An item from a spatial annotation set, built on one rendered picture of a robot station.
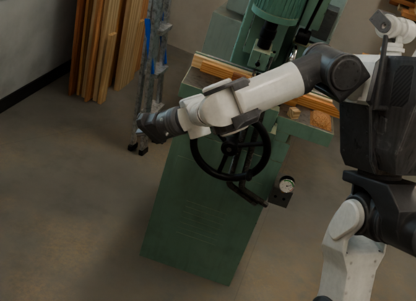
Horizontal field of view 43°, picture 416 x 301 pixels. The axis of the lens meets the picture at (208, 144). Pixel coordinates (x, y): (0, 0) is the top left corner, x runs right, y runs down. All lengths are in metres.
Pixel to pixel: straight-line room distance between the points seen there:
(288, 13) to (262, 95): 0.72
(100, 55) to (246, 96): 2.24
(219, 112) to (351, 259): 0.58
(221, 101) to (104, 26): 2.13
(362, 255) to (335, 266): 0.09
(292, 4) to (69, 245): 1.41
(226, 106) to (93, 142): 1.93
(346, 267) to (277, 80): 0.58
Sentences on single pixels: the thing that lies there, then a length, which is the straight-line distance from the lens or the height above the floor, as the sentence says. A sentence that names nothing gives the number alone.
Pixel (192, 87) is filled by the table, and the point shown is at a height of 0.89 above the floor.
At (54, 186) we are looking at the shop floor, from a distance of 2.77.
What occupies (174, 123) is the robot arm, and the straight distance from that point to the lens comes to 1.56.
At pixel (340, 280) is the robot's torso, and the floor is 0.76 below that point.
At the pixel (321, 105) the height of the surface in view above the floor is 0.93.
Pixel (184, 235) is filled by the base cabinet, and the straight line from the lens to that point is 2.34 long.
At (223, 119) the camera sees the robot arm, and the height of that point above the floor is 1.15.
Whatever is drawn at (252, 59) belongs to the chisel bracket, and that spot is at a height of 1.03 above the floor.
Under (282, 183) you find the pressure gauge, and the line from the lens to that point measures 2.04.
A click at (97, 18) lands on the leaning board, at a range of 3.29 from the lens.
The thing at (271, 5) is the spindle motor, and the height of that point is 1.26.
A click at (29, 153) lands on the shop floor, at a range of 2.97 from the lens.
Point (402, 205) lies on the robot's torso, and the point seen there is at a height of 1.08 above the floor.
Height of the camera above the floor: 1.74
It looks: 31 degrees down
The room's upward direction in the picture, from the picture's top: 18 degrees clockwise
